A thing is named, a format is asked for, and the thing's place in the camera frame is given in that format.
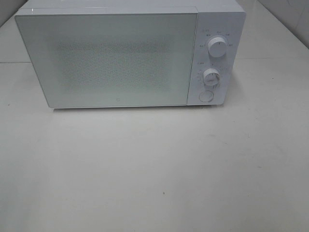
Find white microwave oven body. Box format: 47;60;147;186
14;0;246;106

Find white microwave knob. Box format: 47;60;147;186
203;68;220;86
208;36;227;58

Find round white door button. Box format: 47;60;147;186
199;90;214;102

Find white microwave door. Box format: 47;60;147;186
15;13;197;108

